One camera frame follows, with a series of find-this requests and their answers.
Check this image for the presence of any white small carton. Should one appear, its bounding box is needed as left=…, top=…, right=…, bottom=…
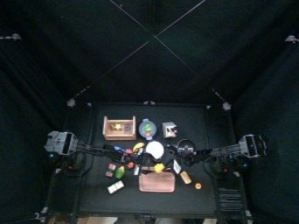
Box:
left=107, top=180, right=127, bottom=195

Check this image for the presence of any pink rectangular plate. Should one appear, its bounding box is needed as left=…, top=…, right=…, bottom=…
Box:
left=137, top=166, right=176, bottom=193

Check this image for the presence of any grey white toy appliance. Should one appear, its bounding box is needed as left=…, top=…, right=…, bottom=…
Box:
left=161, top=121, right=179, bottom=139

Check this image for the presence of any white round plate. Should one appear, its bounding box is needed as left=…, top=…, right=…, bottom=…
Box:
left=144, top=140, right=165, bottom=160

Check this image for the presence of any black toy frying pan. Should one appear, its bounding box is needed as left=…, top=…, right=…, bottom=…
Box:
left=165, top=138, right=196, bottom=156

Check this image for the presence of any yellow toy banana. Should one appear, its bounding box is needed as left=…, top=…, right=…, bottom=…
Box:
left=132, top=142, right=145, bottom=153

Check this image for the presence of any wooden open box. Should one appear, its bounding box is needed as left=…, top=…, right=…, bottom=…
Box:
left=101, top=115, right=137, bottom=141

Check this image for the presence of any blue toy pot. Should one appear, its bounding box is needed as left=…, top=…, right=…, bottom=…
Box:
left=137, top=118, right=157, bottom=142

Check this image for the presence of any green yellow toy corn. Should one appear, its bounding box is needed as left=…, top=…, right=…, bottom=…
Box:
left=115, top=165, right=127, bottom=180

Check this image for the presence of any tan toy bread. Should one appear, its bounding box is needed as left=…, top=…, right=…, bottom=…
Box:
left=179, top=171, right=192, bottom=185

